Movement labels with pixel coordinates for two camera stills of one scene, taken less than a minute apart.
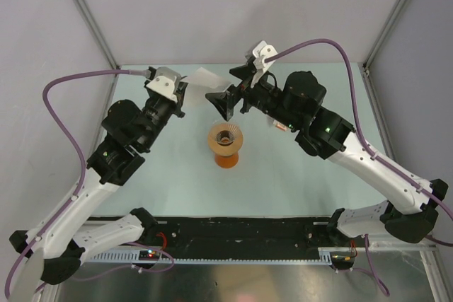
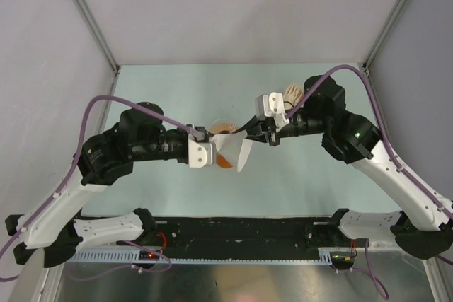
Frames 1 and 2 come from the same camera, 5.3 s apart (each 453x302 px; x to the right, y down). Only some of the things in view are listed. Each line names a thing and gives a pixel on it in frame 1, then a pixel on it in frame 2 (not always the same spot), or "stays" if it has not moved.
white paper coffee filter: x=202 y=76 → x=229 y=146
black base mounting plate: x=232 y=233 stays
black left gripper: x=180 y=95 → x=190 y=129
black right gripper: x=224 y=102 → x=253 y=124
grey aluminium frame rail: x=85 y=13 stays
